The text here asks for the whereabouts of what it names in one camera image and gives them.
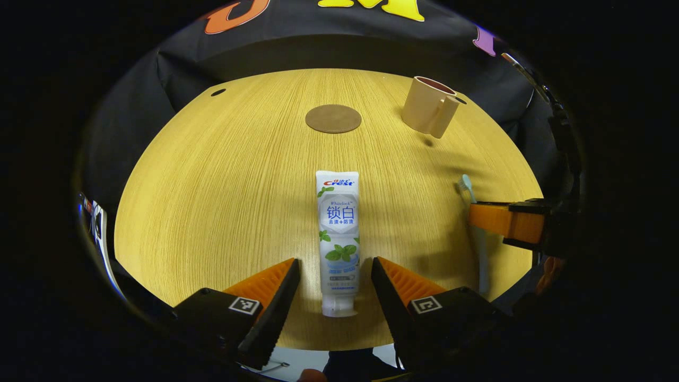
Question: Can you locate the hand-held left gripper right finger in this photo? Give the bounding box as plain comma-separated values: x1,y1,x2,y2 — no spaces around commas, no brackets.
370,256,512,373

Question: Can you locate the white device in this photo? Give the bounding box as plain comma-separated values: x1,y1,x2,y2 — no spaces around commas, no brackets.
79,192,128,300

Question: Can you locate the round brown coaster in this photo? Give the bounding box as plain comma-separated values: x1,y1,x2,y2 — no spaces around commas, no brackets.
305,104,362,134

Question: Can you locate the person's dark clothing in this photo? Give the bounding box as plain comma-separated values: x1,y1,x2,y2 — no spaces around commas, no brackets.
323,348,396,382

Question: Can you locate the black backdrop cloth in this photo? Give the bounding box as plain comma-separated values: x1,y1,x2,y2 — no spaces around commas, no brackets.
85,0,536,223

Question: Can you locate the beige cup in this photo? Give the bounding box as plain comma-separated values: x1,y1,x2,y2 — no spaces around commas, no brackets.
402,76,461,140

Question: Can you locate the pale green toothbrush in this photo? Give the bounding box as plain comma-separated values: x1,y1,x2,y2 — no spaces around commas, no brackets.
458,174,490,296

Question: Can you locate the white toothpaste tube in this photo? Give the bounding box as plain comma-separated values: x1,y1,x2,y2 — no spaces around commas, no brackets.
316,170,361,318

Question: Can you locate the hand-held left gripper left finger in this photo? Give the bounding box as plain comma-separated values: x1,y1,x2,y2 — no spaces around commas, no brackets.
170,258,301,371

